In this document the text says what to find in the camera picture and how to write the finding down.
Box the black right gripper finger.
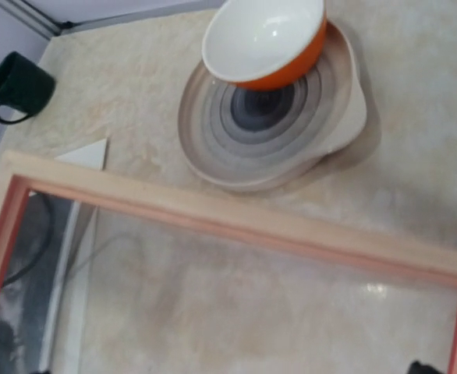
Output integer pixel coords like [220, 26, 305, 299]
[407, 361, 443, 374]

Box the white mat board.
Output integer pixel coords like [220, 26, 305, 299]
[37, 136, 109, 374]

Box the red wooden picture frame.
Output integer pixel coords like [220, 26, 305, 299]
[0, 150, 457, 373]

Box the clear acrylic sheet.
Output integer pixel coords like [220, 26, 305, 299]
[33, 201, 457, 373]

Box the cat photo print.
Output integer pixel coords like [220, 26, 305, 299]
[0, 194, 73, 373]

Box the grey striped plate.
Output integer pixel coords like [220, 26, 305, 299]
[178, 21, 367, 192]

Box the orange white bowl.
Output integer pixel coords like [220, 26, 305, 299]
[201, 0, 328, 90]

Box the dark green mug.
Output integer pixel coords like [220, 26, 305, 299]
[0, 51, 57, 125]

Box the left aluminium post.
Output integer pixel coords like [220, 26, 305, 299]
[0, 0, 222, 40]

